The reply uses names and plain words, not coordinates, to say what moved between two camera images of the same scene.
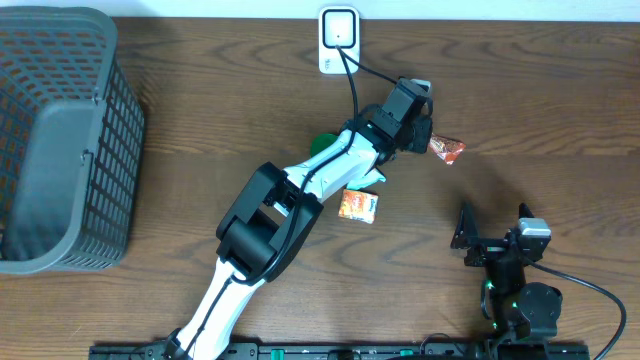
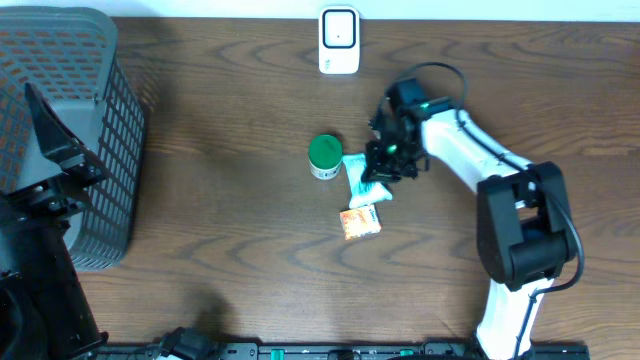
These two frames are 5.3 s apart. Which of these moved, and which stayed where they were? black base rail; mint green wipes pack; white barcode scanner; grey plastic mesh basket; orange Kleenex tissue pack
Moved: orange Kleenex tissue pack; mint green wipes pack
Stayed: white barcode scanner; black base rail; grey plastic mesh basket
